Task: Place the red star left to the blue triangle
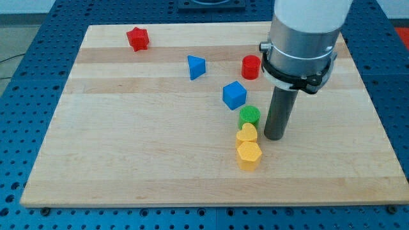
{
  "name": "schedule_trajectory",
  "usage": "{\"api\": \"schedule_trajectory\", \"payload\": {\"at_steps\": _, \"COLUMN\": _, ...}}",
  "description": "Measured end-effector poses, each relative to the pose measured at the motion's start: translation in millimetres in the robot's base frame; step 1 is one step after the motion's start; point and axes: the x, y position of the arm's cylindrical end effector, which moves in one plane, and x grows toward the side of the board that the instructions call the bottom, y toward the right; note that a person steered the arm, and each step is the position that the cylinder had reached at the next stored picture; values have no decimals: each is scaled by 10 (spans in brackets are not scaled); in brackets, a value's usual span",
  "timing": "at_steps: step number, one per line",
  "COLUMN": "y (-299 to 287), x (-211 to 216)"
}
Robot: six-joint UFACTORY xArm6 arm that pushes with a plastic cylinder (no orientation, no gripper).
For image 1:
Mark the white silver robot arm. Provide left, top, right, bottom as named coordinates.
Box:
left=259, top=0, right=352, bottom=94

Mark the blue triangle block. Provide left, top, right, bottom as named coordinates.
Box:
left=187, top=56, right=206, bottom=80

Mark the red star block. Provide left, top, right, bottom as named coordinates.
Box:
left=126, top=27, right=150, bottom=52

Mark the blue cube block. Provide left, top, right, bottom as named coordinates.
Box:
left=222, top=81, right=247, bottom=110

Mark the green cylinder block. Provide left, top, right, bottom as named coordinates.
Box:
left=238, top=105, right=261, bottom=130

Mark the wooden board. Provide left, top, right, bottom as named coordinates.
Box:
left=20, top=22, right=408, bottom=208

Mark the yellow heart block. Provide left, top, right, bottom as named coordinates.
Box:
left=235, top=123, right=258, bottom=148

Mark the yellow hexagon block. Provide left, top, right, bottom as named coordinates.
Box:
left=236, top=141, right=262, bottom=171

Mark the red cylinder block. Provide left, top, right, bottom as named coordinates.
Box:
left=241, top=55, right=261, bottom=80

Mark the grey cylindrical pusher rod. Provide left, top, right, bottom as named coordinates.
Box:
left=264, top=87, right=298, bottom=141

